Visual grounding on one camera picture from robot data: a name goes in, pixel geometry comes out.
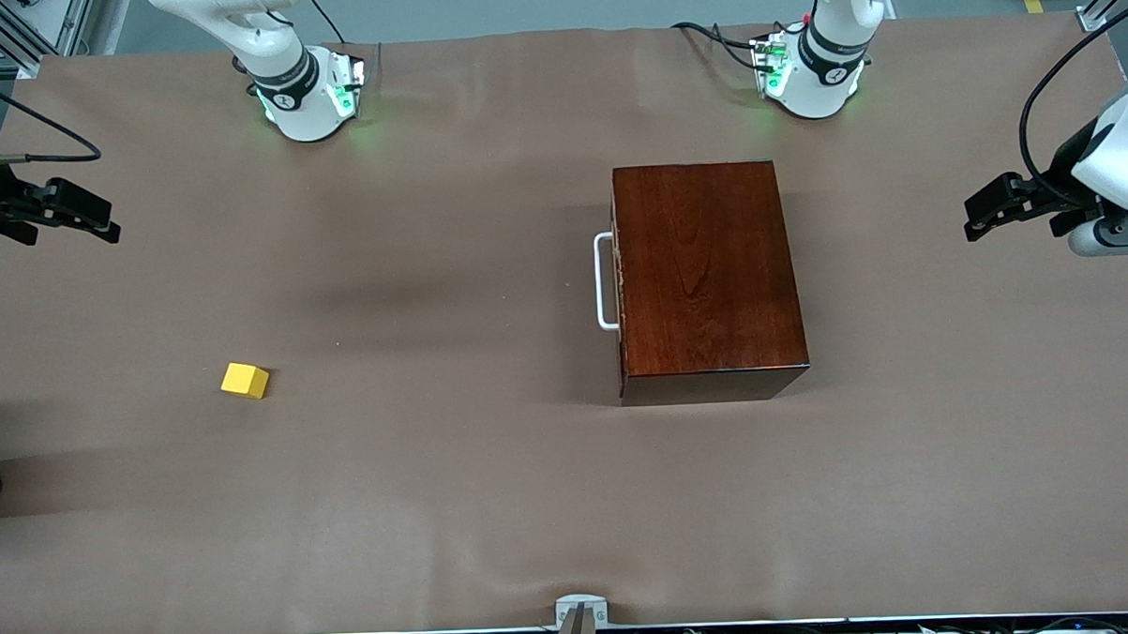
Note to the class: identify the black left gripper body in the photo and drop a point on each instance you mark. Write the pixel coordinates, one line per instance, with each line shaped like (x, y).
(1068, 170)

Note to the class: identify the yellow cube block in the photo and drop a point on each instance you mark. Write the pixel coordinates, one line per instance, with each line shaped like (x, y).
(244, 380)

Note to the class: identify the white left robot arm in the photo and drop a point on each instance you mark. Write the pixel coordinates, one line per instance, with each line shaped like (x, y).
(823, 64)

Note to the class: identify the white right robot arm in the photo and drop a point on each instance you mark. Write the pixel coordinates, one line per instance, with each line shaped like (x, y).
(284, 83)

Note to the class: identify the dark brown wooden cabinet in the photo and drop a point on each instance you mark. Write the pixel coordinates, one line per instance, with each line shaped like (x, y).
(713, 274)

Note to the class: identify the brown table cloth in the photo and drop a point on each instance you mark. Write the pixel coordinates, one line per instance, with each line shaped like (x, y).
(439, 500)

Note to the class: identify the grey metal camera bracket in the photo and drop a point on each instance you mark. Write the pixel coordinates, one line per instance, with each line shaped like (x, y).
(581, 612)

